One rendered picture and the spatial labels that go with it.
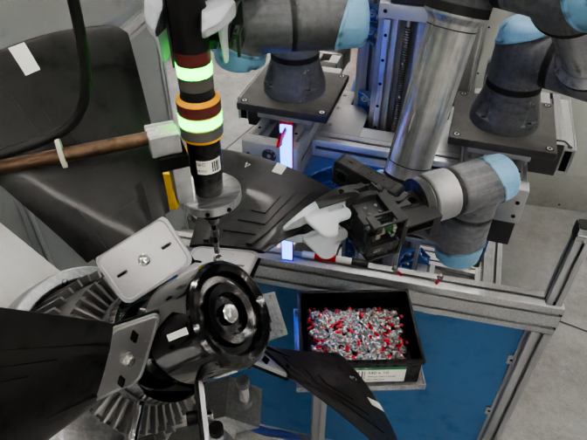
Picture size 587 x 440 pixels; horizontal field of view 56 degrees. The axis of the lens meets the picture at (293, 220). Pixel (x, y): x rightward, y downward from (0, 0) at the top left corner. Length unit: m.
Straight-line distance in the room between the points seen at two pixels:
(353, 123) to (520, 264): 1.32
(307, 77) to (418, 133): 0.49
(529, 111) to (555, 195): 1.56
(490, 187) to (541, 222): 1.96
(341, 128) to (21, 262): 0.87
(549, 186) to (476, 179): 1.97
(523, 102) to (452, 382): 0.66
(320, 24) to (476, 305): 0.66
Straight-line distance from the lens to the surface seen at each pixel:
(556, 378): 2.21
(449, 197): 0.80
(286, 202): 0.80
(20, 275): 0.81
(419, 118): 0.89
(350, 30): 0.80
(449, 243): 0.91
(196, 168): 0.58
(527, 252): 2.61
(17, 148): 0.56
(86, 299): 0.70
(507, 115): 1.27
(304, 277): 1.18
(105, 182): 0.62
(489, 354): 1.32
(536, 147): 1.27
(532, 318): 1.20
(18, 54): 0.66
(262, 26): 0.79
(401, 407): 1.53
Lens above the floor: 1.68
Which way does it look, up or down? 41 degrees down
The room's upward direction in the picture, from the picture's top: straight up
